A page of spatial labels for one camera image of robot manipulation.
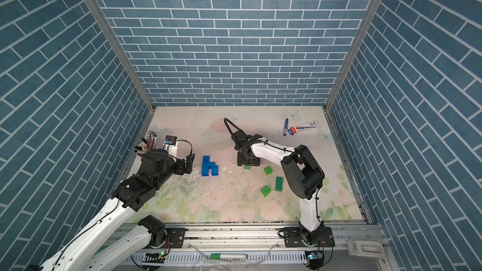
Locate long blue lego brick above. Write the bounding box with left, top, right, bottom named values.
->
left=202, top=162, right=216, bottom=171

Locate green lego small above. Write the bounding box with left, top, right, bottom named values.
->
left=264, top=166, right=273, bottom=175

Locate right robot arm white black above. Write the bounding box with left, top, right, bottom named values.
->
left=230, top=130, right=325, bottom=245

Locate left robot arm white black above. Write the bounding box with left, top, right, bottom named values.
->
left=26, top=149, right=195, bottom=270

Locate long green lego brick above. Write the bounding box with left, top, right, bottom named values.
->
left=275, top=176, right=284, bottom=192

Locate bundle of pens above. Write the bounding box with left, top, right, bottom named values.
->
left=137, top=130, right=157, bottom=152

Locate blue marker pen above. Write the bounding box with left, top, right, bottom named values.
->
left=282, top=118, right=289, bottom=136

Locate white toothpaste tube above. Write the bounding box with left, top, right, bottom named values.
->
left=288, top=121, right=321, bottom=136

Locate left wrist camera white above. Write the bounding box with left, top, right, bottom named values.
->
left=163, top=135, right=178, bottom=159

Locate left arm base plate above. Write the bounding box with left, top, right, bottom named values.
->
left=164, top=228, right=187, bottom=250

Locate aluminium front rail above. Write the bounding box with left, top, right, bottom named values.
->
left=75, top=223, right=389, bottom=268

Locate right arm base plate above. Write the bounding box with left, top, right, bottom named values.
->
left=278, top=226, right=335, bottom=248

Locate green marker on rail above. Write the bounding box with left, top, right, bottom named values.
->
left=210, top=253, right=248, bottom=260

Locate white plastic handle part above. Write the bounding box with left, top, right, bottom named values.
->
left=346, top=240, right=386, bottom=259

